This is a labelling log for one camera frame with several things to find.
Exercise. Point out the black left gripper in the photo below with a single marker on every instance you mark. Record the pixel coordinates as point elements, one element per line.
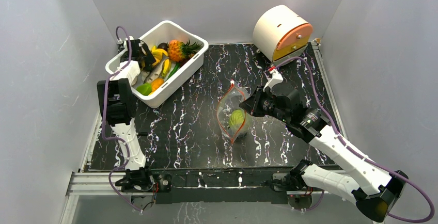
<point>149,59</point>

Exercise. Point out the clear zip bag orange zipper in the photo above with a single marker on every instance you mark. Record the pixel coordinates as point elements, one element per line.
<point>227,104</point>

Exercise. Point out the orange toy pineapple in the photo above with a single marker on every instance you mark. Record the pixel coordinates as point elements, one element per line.
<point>179,50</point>

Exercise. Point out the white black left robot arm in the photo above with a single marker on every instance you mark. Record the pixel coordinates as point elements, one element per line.
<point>118,110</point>

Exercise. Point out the dark purple toy fruit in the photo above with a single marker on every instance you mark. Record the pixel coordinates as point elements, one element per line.
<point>163,46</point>

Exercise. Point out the bright green toy lime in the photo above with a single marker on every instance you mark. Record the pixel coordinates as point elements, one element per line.
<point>145,89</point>

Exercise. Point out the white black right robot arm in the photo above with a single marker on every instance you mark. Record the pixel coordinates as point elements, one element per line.
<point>373,190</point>

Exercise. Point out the green toy chili pepper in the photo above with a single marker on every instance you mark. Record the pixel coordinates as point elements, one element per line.
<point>173,71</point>

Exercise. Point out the cream round drum orange face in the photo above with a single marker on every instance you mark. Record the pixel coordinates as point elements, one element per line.
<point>280,34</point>

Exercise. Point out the yellow toy banana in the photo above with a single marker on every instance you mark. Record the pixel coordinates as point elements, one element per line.
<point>159,54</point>

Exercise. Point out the white plastic bin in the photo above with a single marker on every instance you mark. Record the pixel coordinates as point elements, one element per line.
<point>165,31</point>

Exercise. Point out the orange toy orange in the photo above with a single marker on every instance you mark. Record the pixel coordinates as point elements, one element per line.
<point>155,84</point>

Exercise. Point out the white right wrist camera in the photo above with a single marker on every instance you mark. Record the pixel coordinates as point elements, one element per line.
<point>275,79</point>

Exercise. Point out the grey toy fish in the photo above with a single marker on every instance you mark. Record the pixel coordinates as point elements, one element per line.
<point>156,71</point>

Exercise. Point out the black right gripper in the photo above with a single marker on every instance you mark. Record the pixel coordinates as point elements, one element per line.
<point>255,101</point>

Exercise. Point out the light green toy cabbage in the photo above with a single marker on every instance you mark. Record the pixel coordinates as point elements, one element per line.
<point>236,119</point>

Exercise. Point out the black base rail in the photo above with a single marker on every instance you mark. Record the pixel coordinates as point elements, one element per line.
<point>210,185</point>

